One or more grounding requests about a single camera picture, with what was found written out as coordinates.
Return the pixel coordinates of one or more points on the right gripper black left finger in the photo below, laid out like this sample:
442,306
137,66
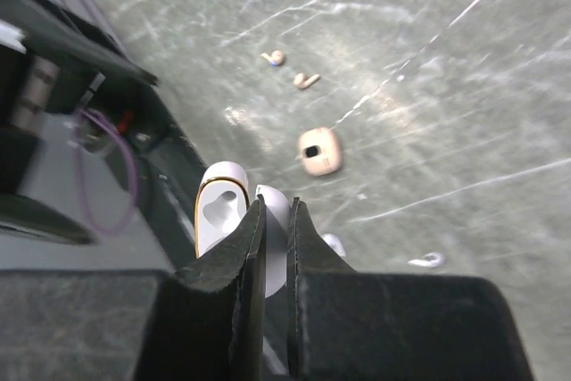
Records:
201,323

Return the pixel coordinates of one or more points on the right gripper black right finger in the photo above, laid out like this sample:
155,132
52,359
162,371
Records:
350,325

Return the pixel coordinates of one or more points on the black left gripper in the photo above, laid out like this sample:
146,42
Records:
41,40

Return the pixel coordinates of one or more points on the white earbud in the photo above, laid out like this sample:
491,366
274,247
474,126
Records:
428,260
335,244

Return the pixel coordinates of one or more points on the white earbud charging case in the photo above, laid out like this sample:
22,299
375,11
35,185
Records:
221,203

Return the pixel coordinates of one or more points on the beige earbud charging case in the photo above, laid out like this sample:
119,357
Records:
320,151

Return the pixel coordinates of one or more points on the beige earbud with blue tip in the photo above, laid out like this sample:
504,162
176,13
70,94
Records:
275,59

